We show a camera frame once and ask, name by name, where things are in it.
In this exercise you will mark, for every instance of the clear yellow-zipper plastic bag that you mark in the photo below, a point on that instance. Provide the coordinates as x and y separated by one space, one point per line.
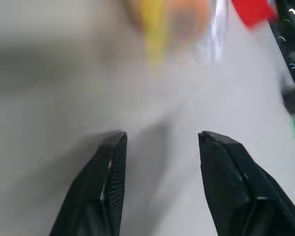
155 37

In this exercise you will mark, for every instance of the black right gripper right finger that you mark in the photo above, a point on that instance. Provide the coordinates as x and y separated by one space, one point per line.
233 186

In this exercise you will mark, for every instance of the red flat object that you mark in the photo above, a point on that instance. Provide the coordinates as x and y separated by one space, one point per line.
253 11

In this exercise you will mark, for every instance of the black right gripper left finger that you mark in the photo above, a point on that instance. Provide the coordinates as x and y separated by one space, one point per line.
98 186

